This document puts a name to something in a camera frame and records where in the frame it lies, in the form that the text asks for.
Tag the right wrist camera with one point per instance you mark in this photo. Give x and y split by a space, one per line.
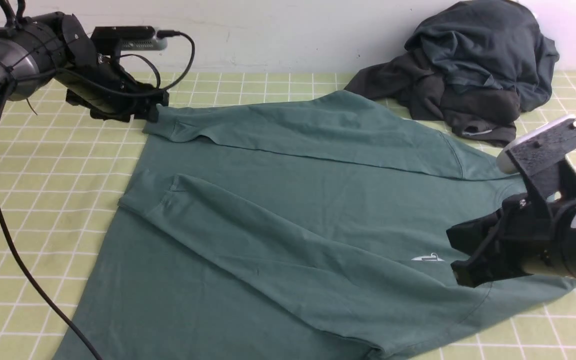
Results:
540 158

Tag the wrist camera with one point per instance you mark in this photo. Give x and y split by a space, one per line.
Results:
112 40
540 158

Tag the green long-sleeved shirt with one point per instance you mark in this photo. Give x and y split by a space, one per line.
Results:
310 230

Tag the dark blue crumpled garment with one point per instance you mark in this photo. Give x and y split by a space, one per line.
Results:
493 44

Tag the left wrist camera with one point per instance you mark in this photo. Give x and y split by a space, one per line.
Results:
112 40

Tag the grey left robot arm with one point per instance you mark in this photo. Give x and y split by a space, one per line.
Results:
54 46

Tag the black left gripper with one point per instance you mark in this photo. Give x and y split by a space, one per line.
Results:
109 92

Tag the dark grey crumpled garment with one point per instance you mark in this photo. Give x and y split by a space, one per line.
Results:
479 114

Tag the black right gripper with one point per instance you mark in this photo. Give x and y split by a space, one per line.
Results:
512 242

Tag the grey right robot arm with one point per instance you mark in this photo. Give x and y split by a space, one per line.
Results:
569 237

